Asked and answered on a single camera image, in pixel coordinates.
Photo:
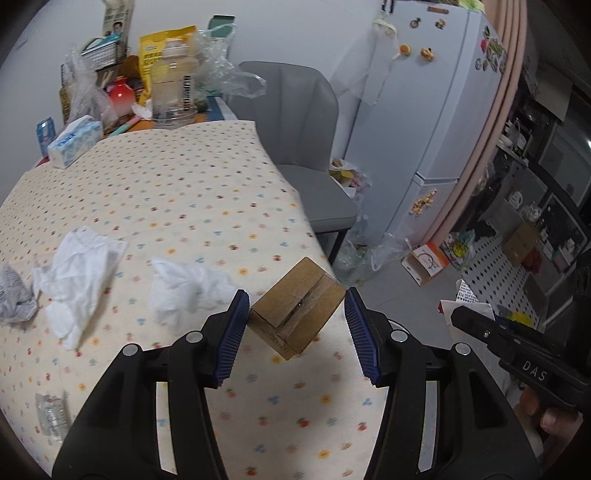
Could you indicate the colourful smiley bag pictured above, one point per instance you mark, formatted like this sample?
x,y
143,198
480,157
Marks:
x,y
458,250

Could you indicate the clear plastic sheet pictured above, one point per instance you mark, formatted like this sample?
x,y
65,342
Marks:
x,y
364,64

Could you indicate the red bag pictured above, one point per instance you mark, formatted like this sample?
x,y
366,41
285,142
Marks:
x,y
532,259

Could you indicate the clear plastic bag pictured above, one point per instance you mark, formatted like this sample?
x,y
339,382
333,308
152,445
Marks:
x,y
83,92
231,78

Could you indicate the pink door frame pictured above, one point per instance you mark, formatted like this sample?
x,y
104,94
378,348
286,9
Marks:
x,y
489,115

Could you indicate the white printed carton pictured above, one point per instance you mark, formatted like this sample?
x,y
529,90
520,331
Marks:
x,y
117,18

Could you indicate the white kettle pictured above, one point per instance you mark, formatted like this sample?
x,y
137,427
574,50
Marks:
x,y
515,199

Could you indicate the red white vase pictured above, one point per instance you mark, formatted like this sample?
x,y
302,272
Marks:
x,y
121,97

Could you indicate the brown cardboard box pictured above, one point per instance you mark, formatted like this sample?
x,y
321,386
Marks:
x,y
521,242

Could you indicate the yellow figurine fridge magnets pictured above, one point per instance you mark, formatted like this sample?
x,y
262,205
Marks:
x,y
425,203

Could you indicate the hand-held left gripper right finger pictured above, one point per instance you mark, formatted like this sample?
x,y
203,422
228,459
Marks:
x,y
362,341

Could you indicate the clear plastic bags on floor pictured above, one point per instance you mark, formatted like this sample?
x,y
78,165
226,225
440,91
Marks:
x,y
374,258

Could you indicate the cream dotted tablecloth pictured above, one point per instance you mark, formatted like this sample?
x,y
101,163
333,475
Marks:
x,y
184,184

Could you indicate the grey upholstered chair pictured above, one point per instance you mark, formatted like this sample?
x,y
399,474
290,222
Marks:
x,y
286,115

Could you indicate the yellow snack bag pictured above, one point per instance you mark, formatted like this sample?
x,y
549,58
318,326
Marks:
x,y
154,46

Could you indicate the blue book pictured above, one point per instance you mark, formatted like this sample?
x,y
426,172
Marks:
x,y
217,108

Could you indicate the blue white tissue box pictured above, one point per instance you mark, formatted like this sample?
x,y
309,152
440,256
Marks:
x,y
71,141

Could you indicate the crushed clear plastic bottle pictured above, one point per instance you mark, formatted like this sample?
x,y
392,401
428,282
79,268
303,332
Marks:
x,y
51,413

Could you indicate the dark kitchen cabinet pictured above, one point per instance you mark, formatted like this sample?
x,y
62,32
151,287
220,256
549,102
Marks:
x,y
558,152

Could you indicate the printed grey paper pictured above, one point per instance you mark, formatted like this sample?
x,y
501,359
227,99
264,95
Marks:
x,y
16,295

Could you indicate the yellow duck fridge magnet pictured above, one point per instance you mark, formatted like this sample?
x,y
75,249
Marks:
x,y
427,54

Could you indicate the teal pink pen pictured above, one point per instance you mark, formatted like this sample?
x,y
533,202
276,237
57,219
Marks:
x,y
123,127

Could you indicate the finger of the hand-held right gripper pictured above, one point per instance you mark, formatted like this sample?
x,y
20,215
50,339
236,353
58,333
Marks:
x,y
480,330

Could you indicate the large white tissue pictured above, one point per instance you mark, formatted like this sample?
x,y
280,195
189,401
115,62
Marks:
x,y
78,277

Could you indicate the orange round fridge magnet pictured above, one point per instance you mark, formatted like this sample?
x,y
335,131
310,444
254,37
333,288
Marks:
x,y
405,50

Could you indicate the plastic bag with food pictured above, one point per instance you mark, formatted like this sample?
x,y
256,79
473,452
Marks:
x,y
346,177

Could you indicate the cluster of colourful fridge magnets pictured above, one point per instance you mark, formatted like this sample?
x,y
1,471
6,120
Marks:
x,y
491,48

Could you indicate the orange white cardboard box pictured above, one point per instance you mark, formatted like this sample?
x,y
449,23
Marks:
x,y
427,263

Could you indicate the large clear plastic bottle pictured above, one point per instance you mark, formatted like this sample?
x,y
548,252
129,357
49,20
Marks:
x,y
173,83

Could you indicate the small white tissue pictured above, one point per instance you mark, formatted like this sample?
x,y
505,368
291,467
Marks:
x,y
184,286

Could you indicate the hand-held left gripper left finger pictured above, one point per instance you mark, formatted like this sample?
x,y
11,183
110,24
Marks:
x,y
231,337

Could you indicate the small cardboard box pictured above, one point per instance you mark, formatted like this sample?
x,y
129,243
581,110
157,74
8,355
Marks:
x,y
295,304

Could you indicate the white fridge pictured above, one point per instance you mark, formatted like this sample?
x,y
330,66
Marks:
x,y
438,115

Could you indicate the person's right hand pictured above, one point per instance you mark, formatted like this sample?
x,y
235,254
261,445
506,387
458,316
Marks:
x,y
549,422

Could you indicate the yellow plastic bag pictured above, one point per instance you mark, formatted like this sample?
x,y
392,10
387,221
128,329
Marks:
x,y
521,319

